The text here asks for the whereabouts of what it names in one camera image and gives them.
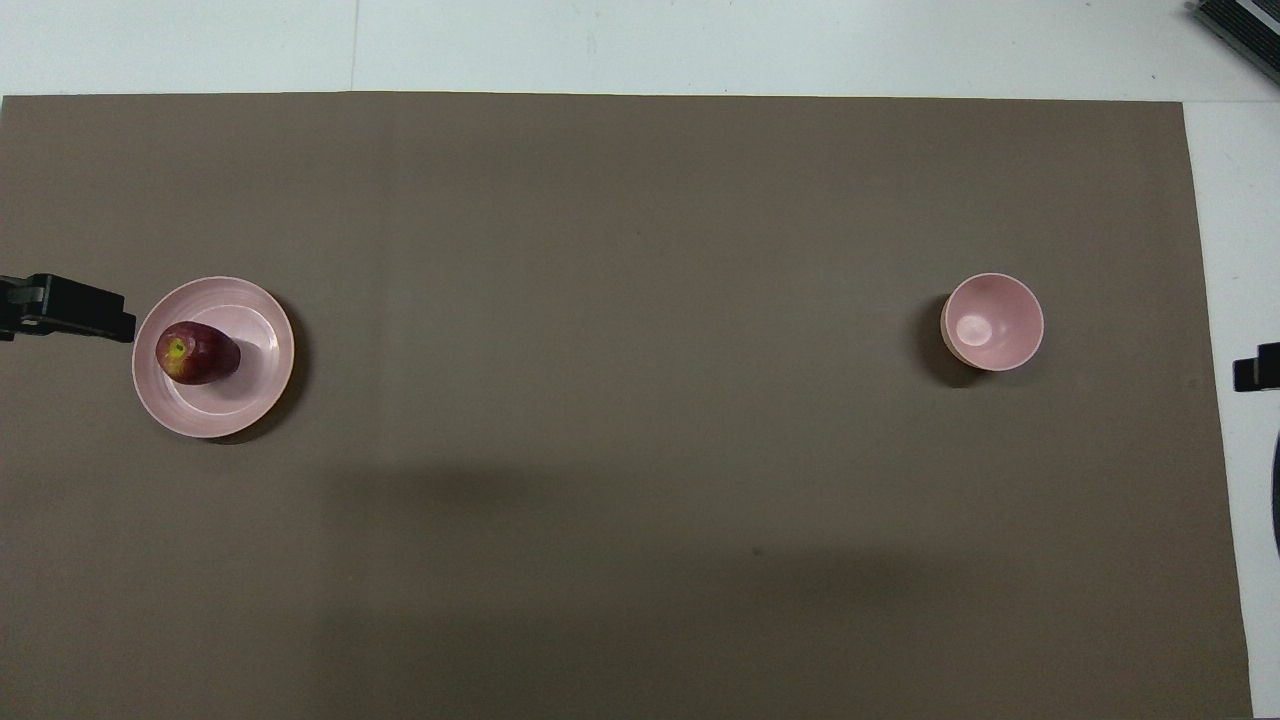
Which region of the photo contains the red apple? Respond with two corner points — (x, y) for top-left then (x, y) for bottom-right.
(155, 320), (242, 387)

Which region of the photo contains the black ribbed device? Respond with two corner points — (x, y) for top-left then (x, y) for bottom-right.
(1188, 0), (1280, 58)

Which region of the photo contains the brown table mat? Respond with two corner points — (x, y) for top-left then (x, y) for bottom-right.
(0, 92), (1256, 720)

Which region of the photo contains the pink plate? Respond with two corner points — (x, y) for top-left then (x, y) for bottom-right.
(132, 276), (296, 439)

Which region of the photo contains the pink bowl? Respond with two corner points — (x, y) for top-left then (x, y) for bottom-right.
(940, 272), (1045, 373)

